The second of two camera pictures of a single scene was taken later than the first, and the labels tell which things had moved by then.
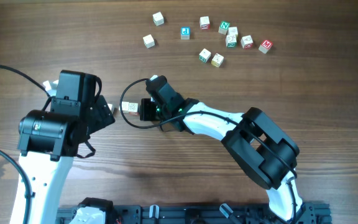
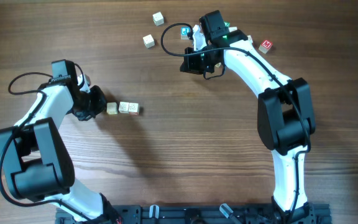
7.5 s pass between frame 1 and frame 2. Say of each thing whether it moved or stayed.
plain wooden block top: stayed
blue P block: stayed
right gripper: moved
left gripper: moved
